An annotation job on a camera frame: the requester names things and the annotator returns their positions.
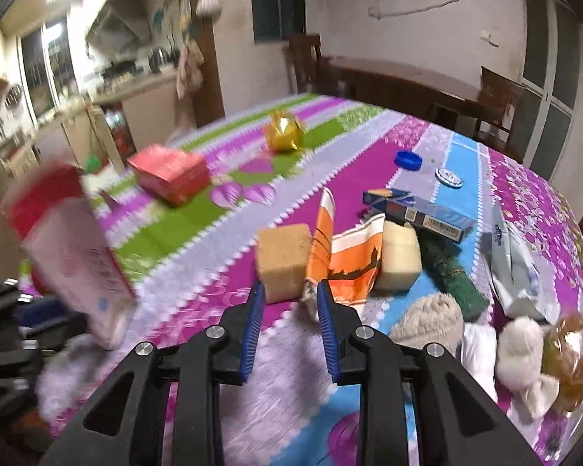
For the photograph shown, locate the dark wooden dining table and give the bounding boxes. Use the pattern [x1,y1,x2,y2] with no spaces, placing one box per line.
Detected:
[316,56,506,132]

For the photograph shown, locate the orange and white wrapper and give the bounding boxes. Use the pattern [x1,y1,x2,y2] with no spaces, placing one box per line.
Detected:
[305,187,387,306]

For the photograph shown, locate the blue cigarette box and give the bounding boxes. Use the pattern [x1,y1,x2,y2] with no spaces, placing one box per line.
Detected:
[362,188,476,243]

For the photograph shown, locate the range hood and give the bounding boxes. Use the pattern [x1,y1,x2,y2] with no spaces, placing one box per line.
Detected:
[85,7,141,54]

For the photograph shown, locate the wooden chair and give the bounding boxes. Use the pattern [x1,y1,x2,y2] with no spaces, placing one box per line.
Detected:
[473,65,526,161]
[286,33,324,95]

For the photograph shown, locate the yellow sponge with brown top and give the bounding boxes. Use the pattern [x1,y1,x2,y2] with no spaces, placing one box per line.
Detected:
[255,223,312,304]

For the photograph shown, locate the round white and blue lid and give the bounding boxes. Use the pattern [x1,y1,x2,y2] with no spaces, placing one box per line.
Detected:
[435,167,463,188]

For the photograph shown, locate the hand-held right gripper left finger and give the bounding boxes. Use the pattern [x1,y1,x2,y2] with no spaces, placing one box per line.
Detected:
[39,279,268,466]

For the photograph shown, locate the pink paper box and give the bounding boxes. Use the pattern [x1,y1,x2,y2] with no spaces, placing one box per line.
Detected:
[126,144,212,207]

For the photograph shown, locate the dark window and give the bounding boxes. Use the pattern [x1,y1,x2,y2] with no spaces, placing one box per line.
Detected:
[249,0,306,44]

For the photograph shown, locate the gold foil ball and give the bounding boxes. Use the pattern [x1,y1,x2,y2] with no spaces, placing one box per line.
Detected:
[264,111,307,155]

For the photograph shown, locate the white and blue plastic packet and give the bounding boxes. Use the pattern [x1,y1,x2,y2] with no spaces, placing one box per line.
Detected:
[488,201,562,323]

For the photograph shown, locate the white plush toy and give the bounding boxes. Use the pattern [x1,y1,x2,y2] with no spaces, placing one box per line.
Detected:
[496,318,562,418]

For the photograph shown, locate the amber bread in clear wrapper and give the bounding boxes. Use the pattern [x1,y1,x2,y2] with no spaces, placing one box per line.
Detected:
[541,313,583,416]

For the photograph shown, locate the pink red carton pack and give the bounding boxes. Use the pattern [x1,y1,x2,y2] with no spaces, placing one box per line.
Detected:
[2,162,139,350]

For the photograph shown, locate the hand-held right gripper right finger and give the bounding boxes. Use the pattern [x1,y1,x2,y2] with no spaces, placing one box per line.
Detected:
[317,279,545,466]

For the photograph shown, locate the hanging cloth bags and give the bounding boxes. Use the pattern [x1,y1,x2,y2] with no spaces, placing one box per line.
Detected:
[177,41,205,98]

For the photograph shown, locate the beige fluffy cloth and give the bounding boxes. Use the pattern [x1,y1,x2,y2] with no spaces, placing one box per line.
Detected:
[389,294,464,362]

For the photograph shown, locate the kitchen counter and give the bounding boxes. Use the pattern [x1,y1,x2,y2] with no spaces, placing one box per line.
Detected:
[92,70,185,156]

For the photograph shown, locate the pale yellow sponge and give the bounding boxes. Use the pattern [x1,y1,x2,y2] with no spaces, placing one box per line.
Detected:
[372,221,423,292]

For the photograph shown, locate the glass sliding door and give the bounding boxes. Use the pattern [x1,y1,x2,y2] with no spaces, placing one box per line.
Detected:
[517,0,583,176]

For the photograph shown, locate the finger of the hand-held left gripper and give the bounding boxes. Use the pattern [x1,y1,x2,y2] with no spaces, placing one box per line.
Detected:
[17,296,91,345]

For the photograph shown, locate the dark green scouring pad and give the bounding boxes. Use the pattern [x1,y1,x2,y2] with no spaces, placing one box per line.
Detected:
[418,230,487,321]

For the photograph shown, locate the white container with green cap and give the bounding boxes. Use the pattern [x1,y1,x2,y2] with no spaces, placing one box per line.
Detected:
[80,155,127,200]

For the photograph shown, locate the blue bottle cap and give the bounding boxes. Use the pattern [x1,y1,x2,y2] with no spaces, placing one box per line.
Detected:
[394,150,423,172]

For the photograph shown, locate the white tissue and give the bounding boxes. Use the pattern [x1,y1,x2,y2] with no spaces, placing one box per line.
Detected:
[459,323,499,399]

